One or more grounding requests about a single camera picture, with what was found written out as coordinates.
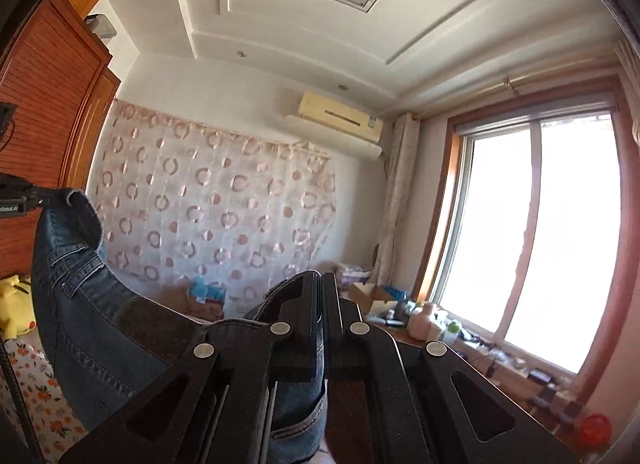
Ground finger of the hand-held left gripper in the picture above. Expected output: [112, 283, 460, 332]
[21, 184, 50, 209]

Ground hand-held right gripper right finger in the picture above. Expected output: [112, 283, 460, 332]
[322, 271, 581, 464]

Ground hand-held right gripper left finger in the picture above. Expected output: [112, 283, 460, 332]
[57, 271, 326, 464]

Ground blue denim pants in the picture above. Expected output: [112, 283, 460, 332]
[31, 187, 328, 464]

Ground open cardboard box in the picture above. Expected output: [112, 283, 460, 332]
[347, 283, 396, 317]

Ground pink bottle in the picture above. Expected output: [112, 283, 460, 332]
[407, 303, 439, 340]

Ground wooden louvred wardrobe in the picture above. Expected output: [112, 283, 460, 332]
[0, 0, 136, 281]

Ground brown cardboard box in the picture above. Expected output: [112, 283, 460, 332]
[172, 287, 226, 321]

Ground beige window curtain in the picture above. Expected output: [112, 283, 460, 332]
[375, 112, 421, 290]
[612, 38, 640, 110]

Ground yellow plush toy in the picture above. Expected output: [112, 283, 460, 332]
[0, 274, 36, 336]

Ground white bottle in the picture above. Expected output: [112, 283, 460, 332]
[429, 311, 451, 344]

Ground sheer circle-patterned curtain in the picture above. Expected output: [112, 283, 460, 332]
[85, 99, 337, 319]

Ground grey storage box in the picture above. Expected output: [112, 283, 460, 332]
[84, 14, 118, 40]

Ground orange fruit print bedsheet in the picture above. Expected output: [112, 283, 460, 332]
[0, 331, 92, 464]

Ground thin black rod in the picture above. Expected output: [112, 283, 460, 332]
[0, 338, 41, 462]

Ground wooden framed window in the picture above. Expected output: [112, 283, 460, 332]
[412, 74, 632, 376]

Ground metal curtain rod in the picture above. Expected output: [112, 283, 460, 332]
[412, 57, 623, 121]

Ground red round object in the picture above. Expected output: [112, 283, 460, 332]
[575, 413, 613, 452]

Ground beige wall air conditioner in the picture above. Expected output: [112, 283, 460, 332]
[298, 90, 385, 145]

